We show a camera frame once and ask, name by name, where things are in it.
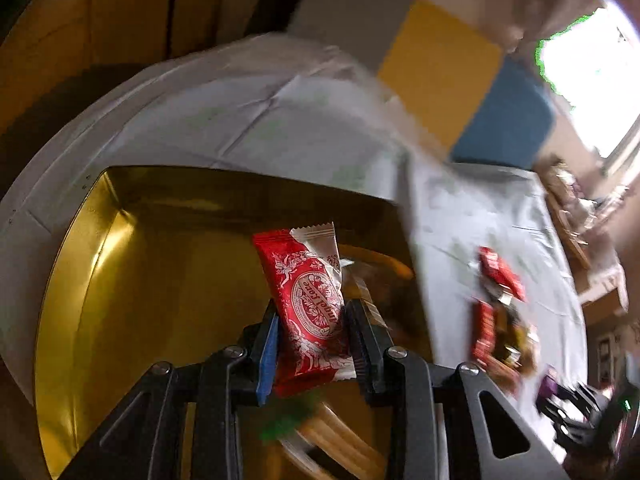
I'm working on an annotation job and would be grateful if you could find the red white snack packet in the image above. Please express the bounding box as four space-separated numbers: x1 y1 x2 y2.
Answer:
252 223 356 398

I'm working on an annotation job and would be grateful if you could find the green cracker packet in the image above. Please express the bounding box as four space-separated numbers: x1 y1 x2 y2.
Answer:
260 394 387 479

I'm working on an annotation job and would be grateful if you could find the purple snack packet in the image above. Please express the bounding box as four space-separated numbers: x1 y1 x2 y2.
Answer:
537 366 558 402

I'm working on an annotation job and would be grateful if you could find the red-ended cracker packet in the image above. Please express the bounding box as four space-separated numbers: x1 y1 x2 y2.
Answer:
471 300 496 365

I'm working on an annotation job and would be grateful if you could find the gold tin box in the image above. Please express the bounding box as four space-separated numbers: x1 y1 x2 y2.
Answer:
34 166 432 477

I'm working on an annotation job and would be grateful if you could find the white green-patterned tablecloth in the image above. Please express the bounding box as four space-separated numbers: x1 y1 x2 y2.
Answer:
1 35 587 404

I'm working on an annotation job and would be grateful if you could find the grey yellow blue chair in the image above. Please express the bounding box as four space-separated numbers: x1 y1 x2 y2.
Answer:
288 0 554 169

